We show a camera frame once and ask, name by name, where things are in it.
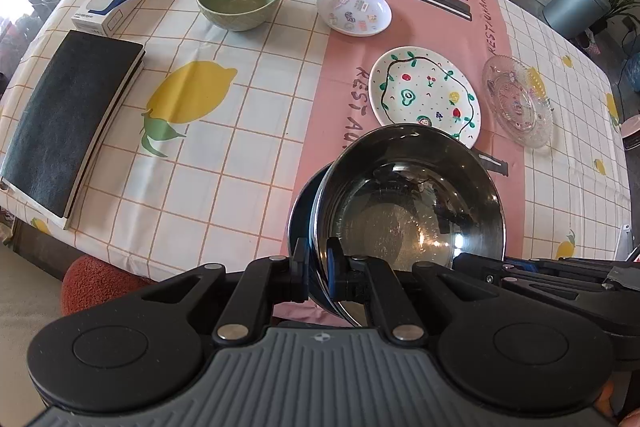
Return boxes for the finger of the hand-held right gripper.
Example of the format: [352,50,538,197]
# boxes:
[505,258,617,281]
[452,252,640,328]

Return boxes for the dark blue bowl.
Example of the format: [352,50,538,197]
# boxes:
[287,162,346,314]

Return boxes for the clear glass plate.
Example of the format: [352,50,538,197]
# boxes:
[482,55,554,150]

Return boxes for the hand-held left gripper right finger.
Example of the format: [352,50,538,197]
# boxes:
[326,238,501,345]

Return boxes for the white plate with painted fruit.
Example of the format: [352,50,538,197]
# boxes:
[368,47,482,148]

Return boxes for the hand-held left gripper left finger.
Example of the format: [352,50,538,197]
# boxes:
[142,238,308,345]

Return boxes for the black notebook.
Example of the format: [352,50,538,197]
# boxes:
[0,30,147,230]

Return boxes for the white plate with stickers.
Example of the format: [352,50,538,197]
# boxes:
[316,0,392,38]

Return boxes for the stainless steel bowl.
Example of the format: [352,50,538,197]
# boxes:
[309,123,507,328]

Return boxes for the small pink stool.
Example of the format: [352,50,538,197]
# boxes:
[619,113,640,152]

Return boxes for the lemon print checked tablecloth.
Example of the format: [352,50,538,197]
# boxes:
[0,0,633,323]

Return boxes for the grey trash can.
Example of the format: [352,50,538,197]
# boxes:
[542,0,614,40]

